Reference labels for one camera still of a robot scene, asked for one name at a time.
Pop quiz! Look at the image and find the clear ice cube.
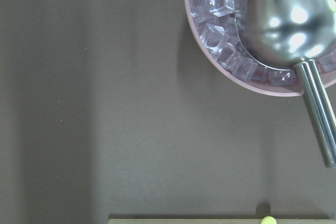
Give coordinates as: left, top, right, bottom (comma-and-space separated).
209, 0, 235, 17
200, 24, 230, 55

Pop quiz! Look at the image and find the pink bowl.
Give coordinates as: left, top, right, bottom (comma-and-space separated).
183, 0, 336, 98

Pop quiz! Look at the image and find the bamboo cutting board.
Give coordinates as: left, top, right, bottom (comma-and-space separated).
108, 218, 335, 224

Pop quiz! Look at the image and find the metal ice scoop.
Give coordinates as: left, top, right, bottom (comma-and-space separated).
234, 0, 335, 168

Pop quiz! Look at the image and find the yellow plastic knife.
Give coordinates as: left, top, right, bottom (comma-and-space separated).
260, 216, 277, 224

